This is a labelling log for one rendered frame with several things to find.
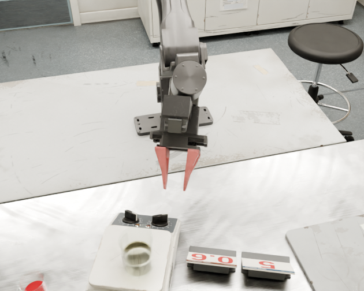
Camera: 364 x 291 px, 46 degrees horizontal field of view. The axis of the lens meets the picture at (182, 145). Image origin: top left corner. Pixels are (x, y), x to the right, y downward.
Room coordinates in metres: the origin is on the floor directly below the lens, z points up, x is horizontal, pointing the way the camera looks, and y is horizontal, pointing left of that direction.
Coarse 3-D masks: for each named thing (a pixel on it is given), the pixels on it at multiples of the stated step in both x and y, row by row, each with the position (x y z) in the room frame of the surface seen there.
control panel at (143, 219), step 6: (120, 216) 0.54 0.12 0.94; (138, 216) 0.54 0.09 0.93; (144, 216) 0.54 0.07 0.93; (150, 216) 0.54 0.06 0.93; (114, 222) 0.51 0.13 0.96; (120, 222) 0.51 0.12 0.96; (138, 222) 0.51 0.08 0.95; (144, 222) 0.51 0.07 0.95; (150, 222) 0.51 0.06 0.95; (168, 222) 0.52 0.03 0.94; (174, 222) 0.52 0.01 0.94; (156, 228) 0.49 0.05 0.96; (162, 228) 0.49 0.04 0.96; (168, 228) 0.49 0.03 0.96
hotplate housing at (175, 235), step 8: (176, 224) 0.51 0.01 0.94; (176, 232) 0.49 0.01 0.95; (176, 240) 0.47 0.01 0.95; (176, 248) 0.47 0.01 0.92; (168, 264) 0.41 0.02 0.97; (168, 272) 0.40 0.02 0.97; (168, 280) 0.38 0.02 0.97; (88, 288) 0.36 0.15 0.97; (96, 288) 0.36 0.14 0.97; (168, 288) 0.38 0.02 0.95
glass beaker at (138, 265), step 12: (132, 228) 0.42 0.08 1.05; (144, 228) 0.42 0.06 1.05; (120, 240) 0.40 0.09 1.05; (132, 240) 0.42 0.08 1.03; (144, 240) 0.42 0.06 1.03; (144, 252) 0.37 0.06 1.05; (132, 264) 0.37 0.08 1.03; (144, 264) 0.37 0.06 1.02; (132, 276) 0.37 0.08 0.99; (144, 276) 0.37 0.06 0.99
